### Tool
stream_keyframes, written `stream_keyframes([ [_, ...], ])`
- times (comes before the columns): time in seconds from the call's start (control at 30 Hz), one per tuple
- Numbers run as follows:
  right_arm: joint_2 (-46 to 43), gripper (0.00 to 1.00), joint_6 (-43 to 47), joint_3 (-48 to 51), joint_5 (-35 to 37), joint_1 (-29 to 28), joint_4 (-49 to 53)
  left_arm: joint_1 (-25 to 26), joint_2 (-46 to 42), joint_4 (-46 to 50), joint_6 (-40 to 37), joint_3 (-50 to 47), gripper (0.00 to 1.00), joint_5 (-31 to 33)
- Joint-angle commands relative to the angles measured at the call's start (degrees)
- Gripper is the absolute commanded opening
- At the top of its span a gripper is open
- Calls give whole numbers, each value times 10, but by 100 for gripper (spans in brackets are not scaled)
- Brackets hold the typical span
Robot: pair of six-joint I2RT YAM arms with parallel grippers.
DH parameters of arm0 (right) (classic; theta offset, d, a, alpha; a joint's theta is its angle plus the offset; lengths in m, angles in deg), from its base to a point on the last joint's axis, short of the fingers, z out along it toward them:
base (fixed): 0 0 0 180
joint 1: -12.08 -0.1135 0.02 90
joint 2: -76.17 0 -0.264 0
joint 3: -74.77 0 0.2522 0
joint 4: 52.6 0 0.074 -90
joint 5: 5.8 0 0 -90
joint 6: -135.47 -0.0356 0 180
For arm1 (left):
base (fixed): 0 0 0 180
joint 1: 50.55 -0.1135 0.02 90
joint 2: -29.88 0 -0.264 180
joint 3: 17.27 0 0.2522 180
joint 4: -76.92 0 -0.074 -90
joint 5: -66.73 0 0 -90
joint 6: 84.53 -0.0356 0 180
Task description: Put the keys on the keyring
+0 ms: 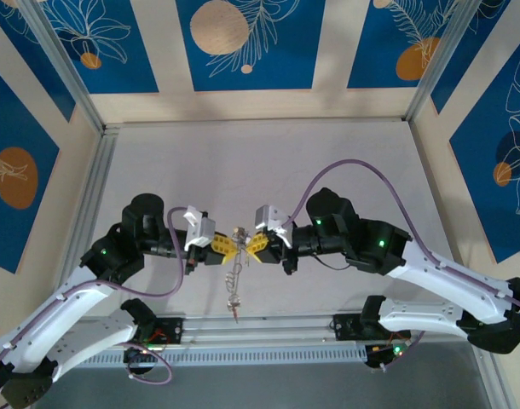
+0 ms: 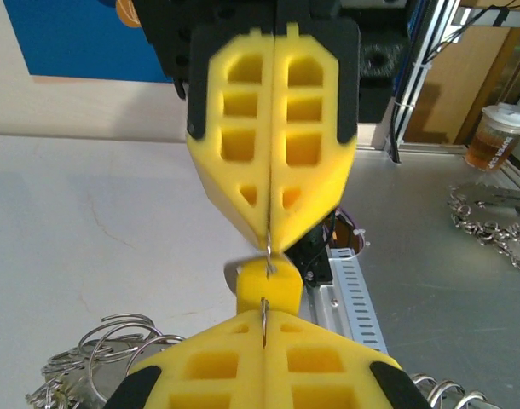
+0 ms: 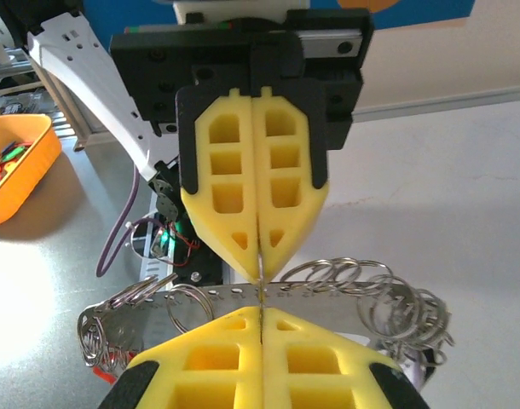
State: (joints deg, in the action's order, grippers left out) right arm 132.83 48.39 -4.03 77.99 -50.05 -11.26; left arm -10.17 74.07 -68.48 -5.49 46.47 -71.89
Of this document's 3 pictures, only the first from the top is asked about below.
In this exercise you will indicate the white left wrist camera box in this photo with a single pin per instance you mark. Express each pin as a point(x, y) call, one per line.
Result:
point(202, 232)

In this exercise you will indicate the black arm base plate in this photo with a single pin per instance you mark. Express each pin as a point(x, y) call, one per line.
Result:
point(170, 330)
point(345, 326)

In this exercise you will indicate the aluminium frame post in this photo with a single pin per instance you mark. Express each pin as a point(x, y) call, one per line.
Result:
point(439, 55)
point(59, 55)

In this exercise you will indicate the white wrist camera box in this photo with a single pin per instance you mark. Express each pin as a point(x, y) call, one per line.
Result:
point(266, 217)
point(202, 232)

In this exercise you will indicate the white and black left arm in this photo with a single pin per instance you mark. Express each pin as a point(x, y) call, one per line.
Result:
point(42, 317)

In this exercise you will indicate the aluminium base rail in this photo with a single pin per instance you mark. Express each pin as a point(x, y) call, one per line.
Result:
point(255, 330)

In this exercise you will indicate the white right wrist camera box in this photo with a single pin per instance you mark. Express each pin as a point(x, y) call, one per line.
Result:
point(266, 217)

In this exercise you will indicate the aluminium side rail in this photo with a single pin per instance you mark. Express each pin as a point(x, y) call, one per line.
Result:
point(96, 191)
point(496, 385)

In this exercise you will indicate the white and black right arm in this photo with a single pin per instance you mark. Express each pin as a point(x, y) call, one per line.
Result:
point(447, 277)

